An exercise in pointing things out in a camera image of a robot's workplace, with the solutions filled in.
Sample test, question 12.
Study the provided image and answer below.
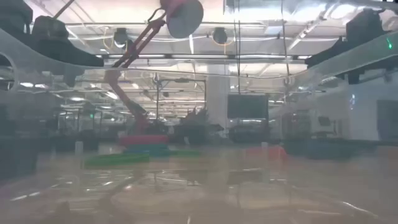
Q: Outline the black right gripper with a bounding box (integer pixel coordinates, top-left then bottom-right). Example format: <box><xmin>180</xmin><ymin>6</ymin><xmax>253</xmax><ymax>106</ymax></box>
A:
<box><xmin>304</xmin><ymin>8</ymin><xmax>388</xmax><ymax>68</ymax></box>

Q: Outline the black display screen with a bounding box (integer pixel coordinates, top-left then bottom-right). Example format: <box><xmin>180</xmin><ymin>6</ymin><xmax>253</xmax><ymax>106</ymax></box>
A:
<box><xmin>227</xmin><ymin>94</ymin><xmax>269</xmax><ymax>119</ymax></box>

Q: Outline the small potted succulent plant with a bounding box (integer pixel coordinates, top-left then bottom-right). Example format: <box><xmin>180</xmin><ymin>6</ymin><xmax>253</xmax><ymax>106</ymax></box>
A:
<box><xmin>174</xmin><ymin>107</ymin><xmax>225</xmax><ymax>146</ymax></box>

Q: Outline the orange rubber band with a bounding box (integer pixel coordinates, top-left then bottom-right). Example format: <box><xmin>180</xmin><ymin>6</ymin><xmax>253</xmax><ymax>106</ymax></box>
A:
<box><xmin>245</xmin><ymin>146</ymin><xmax>287</xmax><ymax>160</ymax></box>

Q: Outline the red desk lamp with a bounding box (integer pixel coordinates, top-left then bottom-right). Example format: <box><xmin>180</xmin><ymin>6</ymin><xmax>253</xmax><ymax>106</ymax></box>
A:
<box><xmin>104</xmin><ymin>0</ymin><xmax>205</xmax><ymax>147</ymax></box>

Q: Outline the black hanging cable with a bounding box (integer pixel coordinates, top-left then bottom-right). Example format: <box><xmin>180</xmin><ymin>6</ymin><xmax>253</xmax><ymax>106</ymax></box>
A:
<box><xmin>280</xmin><ymin>0</ymin><xmax>292</xmax><ymax>86</ymax></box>
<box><xmin>233</xmin><ymin>0</ymin><xmax>242</xmax><ymax>95</ymax></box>

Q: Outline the blue rubber band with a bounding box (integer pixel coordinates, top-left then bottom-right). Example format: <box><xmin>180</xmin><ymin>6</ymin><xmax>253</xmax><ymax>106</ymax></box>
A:
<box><xmin>123</xmin><ymin>143</ymin><xmax>171</xmax><ymax>157</ymax></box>

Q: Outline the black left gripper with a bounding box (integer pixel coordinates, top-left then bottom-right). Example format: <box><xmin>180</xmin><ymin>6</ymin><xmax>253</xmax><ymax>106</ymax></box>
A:
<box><xmin>30</xmin><ymin>15</ymin><xmax>105</xmax><ymax>88</ymax></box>

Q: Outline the green rubber band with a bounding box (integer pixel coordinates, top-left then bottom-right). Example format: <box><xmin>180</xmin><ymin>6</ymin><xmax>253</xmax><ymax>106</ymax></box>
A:
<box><xmin>83</xmin><ymin>153</ymin><xmax>150</xmax><ymax>168</ymax></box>
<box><xmin>169</xmin><ymin>150</ymin><xmax>202</xmax><ymax>157</ymax></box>

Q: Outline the clear plastic bin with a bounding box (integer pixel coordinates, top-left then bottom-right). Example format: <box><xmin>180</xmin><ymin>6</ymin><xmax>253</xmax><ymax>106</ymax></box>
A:
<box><xmin>0</xmin><ymin>26</ymin><xmax>398</xmax><ymax>224</ymax></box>

